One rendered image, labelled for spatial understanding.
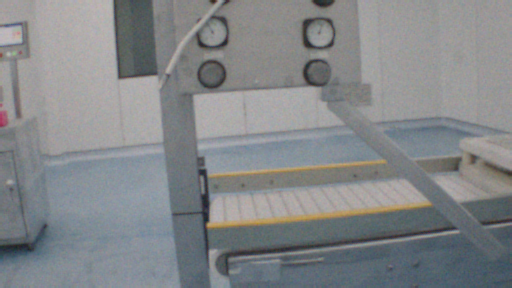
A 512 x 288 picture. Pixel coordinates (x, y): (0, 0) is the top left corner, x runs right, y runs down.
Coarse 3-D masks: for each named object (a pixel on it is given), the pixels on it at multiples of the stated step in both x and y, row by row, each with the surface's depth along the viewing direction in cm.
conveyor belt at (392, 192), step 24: (288, 192) 92; (312, 192) 91; (336, 192) 90; (360, 192) 89; (384, 192) 88; (408, 192) 86; (456, 192) 84; (480, 192) 83; (216, 216) 82; (240, 216) 81; (264, 216) 80; (504, 216) 71; (336, 240) 69
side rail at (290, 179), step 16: (416, 160) 95; (432, 160) 95; (448, 160) 95; (224, 176) 92; (240, 176) 92; (256, 176) 93; (272, 176) 93; (288, 176) 93; (304, 176) 93; (320, 176) 94; (336, 176) 94; (352, 176) 94; (368, 176) 94; (384, 176) 95; (400, 176) 95; (224, 192) 93
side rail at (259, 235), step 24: (360, 216) 67; (384, 216) 67; (408, 216) 67; (432, 216) 68; (480, 216) 69; (216, 240) 66; (240, 240) 66; (264, 240) 66; (288, 240) 67; (312, 240) 67
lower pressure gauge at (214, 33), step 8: (216, 16) 56; (208, 24) 56; (216, 24) 56; (224, 24) 57; (200, 32) 57; (208, 32) 57; (216, 32) 57; (224, 32) 57; (200, 40) 57; (208, 40) 57; (216, 40) 57; (224, 40) 57
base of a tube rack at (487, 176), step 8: (480, 160) 94; (464, 168) 92; (472, 168) 89; (480, 168) 88; (488, 168) 88; (472, 176) 89; (480, 176) 86; (488, 176) 83; (496, 176) 82; (504, 176) 82; (480, 184) 86; (488, 184) 83; (496, 184) 80; (504, 184) 78; (496, 192) 80; (504, 192) 78
